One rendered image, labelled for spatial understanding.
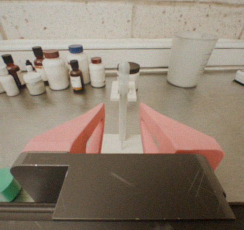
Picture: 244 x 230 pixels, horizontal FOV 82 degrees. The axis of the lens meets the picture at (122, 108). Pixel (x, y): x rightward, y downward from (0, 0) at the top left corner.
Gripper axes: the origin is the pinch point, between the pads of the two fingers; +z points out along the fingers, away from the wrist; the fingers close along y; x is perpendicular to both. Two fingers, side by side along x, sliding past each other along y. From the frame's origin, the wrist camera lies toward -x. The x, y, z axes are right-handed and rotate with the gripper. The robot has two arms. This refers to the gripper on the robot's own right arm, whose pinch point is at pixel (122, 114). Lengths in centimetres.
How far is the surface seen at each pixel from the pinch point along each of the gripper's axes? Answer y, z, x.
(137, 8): -5.3, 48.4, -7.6
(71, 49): 14.3, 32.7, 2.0
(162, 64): -16.0, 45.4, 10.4
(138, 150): -2.9, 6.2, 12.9
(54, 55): 18.3, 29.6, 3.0
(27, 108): 23.8, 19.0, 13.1
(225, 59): -43, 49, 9
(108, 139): 2.5, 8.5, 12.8
